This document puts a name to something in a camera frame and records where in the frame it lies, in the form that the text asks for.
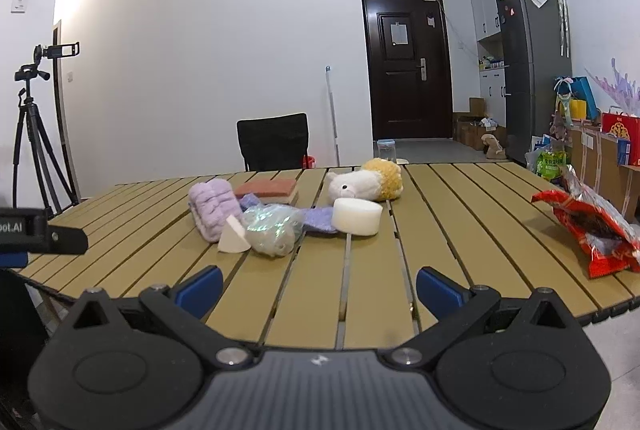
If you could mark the white and yellow plush dog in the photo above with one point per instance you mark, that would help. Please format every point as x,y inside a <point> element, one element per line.
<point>377,180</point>

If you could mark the blue pet feeder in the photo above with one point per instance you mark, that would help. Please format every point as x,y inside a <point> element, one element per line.
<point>386,149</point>

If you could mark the grey refrigerator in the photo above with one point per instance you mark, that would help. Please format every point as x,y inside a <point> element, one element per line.
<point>534,58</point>

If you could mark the white mop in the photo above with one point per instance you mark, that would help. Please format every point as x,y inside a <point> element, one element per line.
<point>336,144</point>

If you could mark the green snack bag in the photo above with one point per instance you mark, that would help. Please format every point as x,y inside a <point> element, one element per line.
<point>550,164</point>

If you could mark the black folding chair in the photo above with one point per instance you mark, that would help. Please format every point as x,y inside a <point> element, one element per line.
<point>275,143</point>

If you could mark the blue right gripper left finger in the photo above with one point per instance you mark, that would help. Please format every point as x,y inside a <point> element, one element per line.
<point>199,294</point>

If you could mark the orange scrub sponge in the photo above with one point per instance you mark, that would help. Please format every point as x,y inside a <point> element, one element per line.
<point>275,191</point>

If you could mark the iridescent plastic bag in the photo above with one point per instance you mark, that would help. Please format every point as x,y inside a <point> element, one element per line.
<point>273,230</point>

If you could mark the lilac fluffy towel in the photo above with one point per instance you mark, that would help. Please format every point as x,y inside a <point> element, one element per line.
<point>211,203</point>

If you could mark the tan folding slat table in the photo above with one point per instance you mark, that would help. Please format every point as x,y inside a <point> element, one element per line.
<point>479,224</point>

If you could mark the cardboard box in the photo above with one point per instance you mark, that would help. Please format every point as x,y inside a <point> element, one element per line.
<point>594,158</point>

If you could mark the red gift bag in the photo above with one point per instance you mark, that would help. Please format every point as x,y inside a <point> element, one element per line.
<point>627,128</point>

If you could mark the dark wooden door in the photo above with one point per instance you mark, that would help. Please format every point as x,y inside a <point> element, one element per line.
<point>409,69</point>

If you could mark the purple knit cloth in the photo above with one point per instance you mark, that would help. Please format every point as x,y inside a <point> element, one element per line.
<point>317,219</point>

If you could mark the white wedge sponge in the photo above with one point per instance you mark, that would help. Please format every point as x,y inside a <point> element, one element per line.
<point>233,237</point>

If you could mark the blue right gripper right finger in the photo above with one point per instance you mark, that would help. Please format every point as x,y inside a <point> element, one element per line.
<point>438,294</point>

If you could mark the red snack bag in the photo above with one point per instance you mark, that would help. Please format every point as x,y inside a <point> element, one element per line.
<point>602,233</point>

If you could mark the white round sponge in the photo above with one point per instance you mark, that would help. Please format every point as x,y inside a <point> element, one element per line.
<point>356,216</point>

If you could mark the black camera tripod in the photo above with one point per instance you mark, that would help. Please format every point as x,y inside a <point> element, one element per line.
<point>29,119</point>

